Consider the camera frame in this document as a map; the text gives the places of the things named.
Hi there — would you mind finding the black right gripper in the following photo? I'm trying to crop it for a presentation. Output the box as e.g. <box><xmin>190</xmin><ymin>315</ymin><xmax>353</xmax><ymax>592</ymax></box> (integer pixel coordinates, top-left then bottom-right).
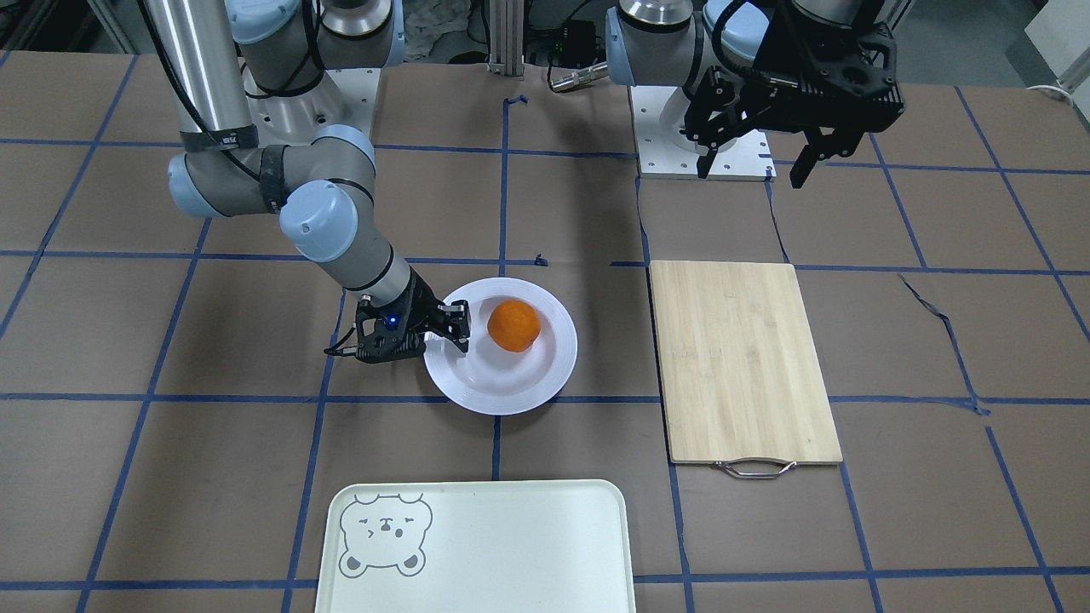
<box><xmin>354</xmin><ymin>269</ymin><xmax>472</xmax><ymax>364</ymax></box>

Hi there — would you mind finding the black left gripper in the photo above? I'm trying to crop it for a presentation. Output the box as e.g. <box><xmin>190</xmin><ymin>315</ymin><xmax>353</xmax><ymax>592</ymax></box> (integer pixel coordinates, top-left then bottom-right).
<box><xmin>681</xmin><ymin>24</ymin><xmax>904</xmax><ymax>189</ymax></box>

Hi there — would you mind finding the orange fruit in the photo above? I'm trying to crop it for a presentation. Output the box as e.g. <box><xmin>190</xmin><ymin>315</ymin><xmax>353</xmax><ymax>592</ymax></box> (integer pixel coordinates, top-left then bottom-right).
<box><xmin>487</xmin><ymin>298</ymin><xmax>542</xmax><ymax>352</ymax></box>

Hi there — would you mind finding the white round plate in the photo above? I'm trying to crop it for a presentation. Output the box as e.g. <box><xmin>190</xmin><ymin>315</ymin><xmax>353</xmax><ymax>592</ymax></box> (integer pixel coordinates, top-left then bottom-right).
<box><xmin>424</xmin><ymin>277</ymin><xmax>577</xmax><ymax>414</ymax></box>

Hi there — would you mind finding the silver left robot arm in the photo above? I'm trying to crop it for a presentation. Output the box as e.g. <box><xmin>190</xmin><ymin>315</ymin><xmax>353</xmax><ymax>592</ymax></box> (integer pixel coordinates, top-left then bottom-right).
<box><xmin>605</xmin><ymin>1</ymin><xmax>904</xmax><ymax>189</ymax></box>

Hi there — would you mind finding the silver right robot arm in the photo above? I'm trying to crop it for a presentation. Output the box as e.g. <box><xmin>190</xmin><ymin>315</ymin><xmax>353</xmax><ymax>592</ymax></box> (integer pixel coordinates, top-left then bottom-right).
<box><xmin>140</xmin><ymin>1</ymin><xmax>471</xmax><ymax>364</ymax></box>

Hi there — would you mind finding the cream tray with bear print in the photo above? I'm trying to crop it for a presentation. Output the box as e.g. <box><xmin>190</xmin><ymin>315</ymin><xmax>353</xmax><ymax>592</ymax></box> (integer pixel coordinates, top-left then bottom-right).
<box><xmin>315</xmin><ymin>478</ymin><xmax>637</xmax><ymax>612</ymax></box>

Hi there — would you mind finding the wooden cutting board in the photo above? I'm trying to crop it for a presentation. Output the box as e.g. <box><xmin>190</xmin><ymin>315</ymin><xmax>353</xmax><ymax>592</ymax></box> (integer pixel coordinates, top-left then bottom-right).
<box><xmin>649</xmin><ymin>260</ymin><xmax>841</xmax><ymax>473</ymax></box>

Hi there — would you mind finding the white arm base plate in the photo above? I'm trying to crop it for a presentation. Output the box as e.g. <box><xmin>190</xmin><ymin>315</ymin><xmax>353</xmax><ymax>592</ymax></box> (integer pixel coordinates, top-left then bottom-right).
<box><xmin>242</xmin><ymin>67</ymin><xmax>382</xmax><ymax>142</ymax></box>
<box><xmin>628</xmin><ymin>85</ymin><xmax>777</xmax><ymax>182</ymax></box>

